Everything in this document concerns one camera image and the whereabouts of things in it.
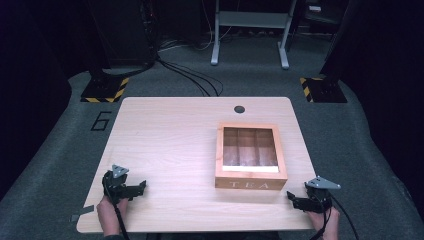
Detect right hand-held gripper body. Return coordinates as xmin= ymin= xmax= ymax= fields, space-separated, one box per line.
xmin=299 ymin=175 xmax=342 ymax=214

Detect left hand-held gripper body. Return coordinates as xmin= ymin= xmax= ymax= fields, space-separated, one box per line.
xmin=101 ymin=164 xmax=135 ymax=205

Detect wooden tea box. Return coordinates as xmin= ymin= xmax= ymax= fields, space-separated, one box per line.
xmin=214 ymin=121 xmax=289 ymax=192

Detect person's right hand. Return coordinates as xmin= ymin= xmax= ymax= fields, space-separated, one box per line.
xmin=306 ymin=205 xmax=341 ymax=240

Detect person's left hand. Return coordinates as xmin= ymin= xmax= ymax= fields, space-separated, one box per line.
xmin=96 ymin=194 xmax=130 ymax=238

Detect grey tape strip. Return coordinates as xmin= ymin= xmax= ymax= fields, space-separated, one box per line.
xmin=69 ymin=204 xmax=96 ymax=224

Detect black stand base striped tape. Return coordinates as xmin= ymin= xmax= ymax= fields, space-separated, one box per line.
xmin=298 ymin=76 xmax=348 ymax=104
xmin=80 ymin=75 xmax=130 ymax=104

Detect black cabinet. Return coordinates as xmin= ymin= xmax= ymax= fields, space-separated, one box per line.
xmin=85 ymin=0 xmax=158 ymax=69

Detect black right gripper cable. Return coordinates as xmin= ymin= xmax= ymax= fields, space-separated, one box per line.
xmin=309 ymin=194 xmax=360 ymax=240

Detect black floor cables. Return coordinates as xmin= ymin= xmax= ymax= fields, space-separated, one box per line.
xmin=155 ymin=54 xmax=225 ymax=98

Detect white floor cables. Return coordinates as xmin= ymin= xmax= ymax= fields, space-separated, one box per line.
xmin=158 ymin=19 xmax=234 ymax=54

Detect white metal desk frame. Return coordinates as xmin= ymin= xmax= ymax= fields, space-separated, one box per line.
xmin=210 ymin=0 xmax=298 ymax=71

